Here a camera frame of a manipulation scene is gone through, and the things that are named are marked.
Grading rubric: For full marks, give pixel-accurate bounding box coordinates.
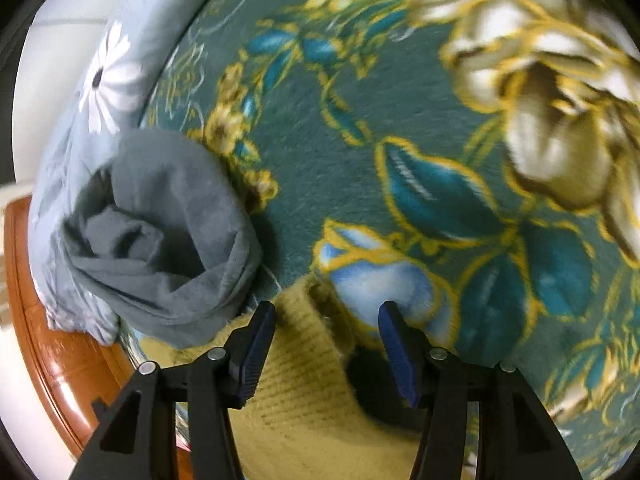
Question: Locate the teal floral plush blanket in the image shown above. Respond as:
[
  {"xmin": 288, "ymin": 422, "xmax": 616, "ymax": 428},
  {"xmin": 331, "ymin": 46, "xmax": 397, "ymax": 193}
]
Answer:
[{"xmin": 145, "ymin": 0, "xmax": 639, "ymax": 479}]

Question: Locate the orange wooden bed frame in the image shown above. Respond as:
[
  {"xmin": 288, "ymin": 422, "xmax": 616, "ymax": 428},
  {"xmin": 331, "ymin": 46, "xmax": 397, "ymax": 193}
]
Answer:
[{"xmin": 4, "ymin": 196, "xmax": 134, "ymax": 458}]

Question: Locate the light blue daisy quilt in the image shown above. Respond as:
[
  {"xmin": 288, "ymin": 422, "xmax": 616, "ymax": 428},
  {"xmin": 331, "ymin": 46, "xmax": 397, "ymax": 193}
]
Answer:
[{"xmin": 28, "ymin": 0, "xmax": 206, "ymax": 346}]

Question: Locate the grey folded garment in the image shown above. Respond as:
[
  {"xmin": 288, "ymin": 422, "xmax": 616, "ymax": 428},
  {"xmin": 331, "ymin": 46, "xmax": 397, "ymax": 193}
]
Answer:
[{"xmin": 61, "ymin": 129, "xmax": 262, "ymax": 349}]

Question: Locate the olive green knit sweater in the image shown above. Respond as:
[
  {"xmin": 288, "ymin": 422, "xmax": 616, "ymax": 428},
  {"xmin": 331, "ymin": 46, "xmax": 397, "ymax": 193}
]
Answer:
[{"xmin": 139, "ymin": 274, "xmax": 432, "ymax": 480}]

